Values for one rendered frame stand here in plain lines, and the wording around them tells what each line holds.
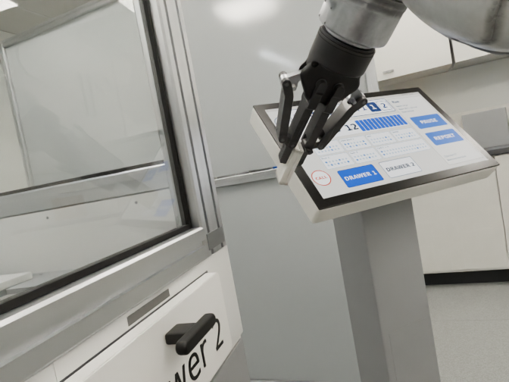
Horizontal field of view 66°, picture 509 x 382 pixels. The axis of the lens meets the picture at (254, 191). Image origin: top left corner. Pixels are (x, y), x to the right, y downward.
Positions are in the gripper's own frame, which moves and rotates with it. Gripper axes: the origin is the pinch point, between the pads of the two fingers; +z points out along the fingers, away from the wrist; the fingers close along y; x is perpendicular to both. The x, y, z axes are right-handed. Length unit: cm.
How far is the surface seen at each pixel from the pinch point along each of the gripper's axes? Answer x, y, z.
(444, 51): -211, -185, 31
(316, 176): -10.5, -12.2, 9.9
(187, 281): 17.0, 14.4, 8.3
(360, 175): -11.3, -22.1, 8.5
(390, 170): -13.3, -29.5, 7.3
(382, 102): -37, -36, 4
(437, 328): -44, -151, 128
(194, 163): 0.6, 14.2, 2.6
